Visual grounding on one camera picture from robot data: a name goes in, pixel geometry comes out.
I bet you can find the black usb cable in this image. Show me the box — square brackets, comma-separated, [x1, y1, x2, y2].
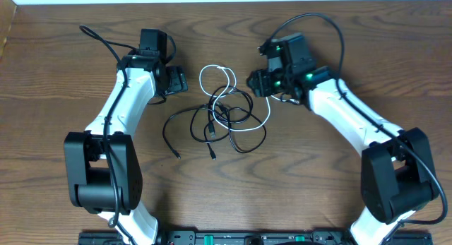
[161, 104, 213, 160]
[189, 85, 268, 161]

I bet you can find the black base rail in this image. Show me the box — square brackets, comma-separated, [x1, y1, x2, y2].
[77, 230, 434, 245]

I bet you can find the right camera cable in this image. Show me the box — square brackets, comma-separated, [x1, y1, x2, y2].
[261, 12, 448, 245]

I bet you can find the white usb cable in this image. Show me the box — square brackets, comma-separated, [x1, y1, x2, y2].
[198, 64, 301, 133]

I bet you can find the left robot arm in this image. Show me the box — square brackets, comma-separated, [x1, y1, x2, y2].
[64, 29, 188, 244]

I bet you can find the camera cable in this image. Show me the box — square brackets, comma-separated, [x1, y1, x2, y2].
[261, 12, 448, 245]
[78, 24, 142, 245]

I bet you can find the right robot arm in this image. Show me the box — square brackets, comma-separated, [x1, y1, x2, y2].
[246, 33, 448, 244]

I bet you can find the left camera cable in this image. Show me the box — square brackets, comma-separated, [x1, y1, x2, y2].
[78, 24, 142, 245]

